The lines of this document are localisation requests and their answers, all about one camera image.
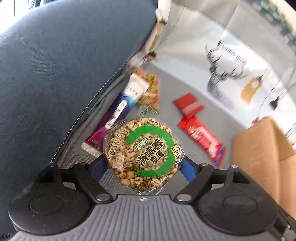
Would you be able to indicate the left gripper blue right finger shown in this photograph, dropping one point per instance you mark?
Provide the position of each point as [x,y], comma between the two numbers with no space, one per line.
[189,169]

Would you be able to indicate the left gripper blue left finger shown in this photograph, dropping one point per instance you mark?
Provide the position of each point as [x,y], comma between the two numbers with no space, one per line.
[98,167]

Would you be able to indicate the round puffed rice cake packet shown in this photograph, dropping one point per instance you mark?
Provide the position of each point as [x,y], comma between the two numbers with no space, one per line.
[143,153]

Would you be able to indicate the long red snack packet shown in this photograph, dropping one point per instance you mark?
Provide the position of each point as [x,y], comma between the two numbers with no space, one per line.
[199,132]

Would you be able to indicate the small red snack packet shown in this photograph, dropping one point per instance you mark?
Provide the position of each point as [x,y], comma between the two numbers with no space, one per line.
[188,105]

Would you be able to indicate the purple white tube packet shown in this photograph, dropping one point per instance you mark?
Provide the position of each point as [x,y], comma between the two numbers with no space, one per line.
[123,104]

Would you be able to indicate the open cardboard box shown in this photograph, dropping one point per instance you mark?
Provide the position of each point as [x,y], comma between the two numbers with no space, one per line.
[266,155]

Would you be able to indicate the clear peanut snack bag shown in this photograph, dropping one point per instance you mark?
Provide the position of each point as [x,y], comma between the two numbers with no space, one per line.
[152,94]

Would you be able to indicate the blue sofa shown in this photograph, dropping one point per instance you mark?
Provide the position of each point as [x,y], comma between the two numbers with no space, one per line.
[54,60]

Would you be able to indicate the deer print sofa cover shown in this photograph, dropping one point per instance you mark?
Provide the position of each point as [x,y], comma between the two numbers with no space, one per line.
[229,52]

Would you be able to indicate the green checkered cloth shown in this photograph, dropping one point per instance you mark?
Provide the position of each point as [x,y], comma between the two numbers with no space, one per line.
[277,17]

